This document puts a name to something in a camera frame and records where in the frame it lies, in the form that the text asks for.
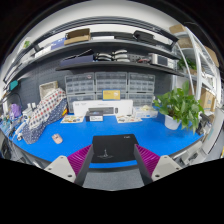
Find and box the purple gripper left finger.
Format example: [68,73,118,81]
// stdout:
[44,144,95,187]

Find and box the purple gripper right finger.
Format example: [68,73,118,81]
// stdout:
[133,143,183,186]

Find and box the pink computer mouse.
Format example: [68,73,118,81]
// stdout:
[52,134,63,144]

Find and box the black mouse pad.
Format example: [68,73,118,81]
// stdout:
[92,134,138,163]

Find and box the picture card left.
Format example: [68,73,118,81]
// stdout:
[61,115,84,123]

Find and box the picture card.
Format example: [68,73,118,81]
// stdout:
[61,115,84,123]
[116,115,142,123]

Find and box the small black box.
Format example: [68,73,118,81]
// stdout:
[85,111,103,122]

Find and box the picture card right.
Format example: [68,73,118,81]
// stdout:
[116,115,142,123]

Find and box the white plastic container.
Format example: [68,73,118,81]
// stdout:
[133,105,158,118]

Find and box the long white box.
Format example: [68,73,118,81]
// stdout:
[73,99,133,116]

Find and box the patterned fabric bag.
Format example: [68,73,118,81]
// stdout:
[22,88,67,144]

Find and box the green potted plant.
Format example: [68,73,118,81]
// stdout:
[154,81,203,133]

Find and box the yellow label box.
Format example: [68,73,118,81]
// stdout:
[102,90,120,100]

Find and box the grey drawer cabinet left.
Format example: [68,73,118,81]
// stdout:
[65,73,95,113]

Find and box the grey drawer cabinet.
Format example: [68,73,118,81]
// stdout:
[95,72,127,94]
[65,73,95,113]
[127,73,155,106]

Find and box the grey drawer cabinet right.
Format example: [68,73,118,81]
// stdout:
[127,73,155,106]

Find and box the white wicker basket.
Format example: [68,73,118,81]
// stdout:
[39,81,58,99]

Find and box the purple small object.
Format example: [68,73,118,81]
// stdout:
[9,104,21,120]

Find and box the grey drawer cabinet middle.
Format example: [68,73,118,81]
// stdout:
[95,72,127,94]

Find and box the silver electronic device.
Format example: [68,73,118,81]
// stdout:
[149,53,174,69]

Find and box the dark blue flat box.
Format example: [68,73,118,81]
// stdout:
[60,55,94,67]

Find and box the white metal shelf rack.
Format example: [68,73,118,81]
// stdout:
[170,24,222,107]

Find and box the cardboard box on shelf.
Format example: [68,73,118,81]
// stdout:
[64,28,91,45]

